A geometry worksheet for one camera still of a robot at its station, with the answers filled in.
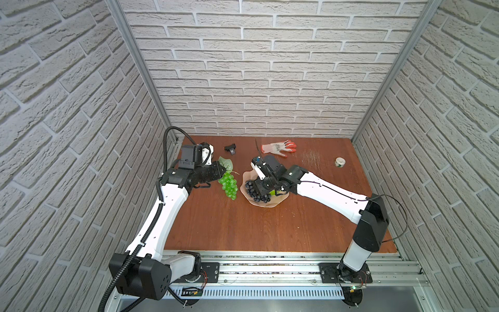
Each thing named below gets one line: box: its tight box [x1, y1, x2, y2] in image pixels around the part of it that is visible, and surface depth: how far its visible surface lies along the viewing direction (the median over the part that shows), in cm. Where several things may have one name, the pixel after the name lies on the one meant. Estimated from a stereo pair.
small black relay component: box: [222, 143, 236, 156], surface depth 116 cm
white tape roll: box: [334, 156, 346, 168], surface depth 109 cm
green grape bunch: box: [217, 156, 240, 201], surface depth 78 cm
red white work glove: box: [261, 139, 297, 158], surface depth 116 cm
